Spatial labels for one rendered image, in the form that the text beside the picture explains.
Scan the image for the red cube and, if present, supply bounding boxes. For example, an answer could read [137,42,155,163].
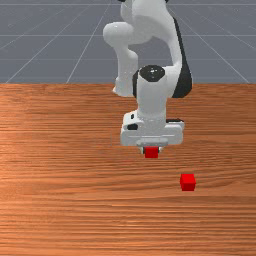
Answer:
[144,146,159,159]
[179,173,197,192]

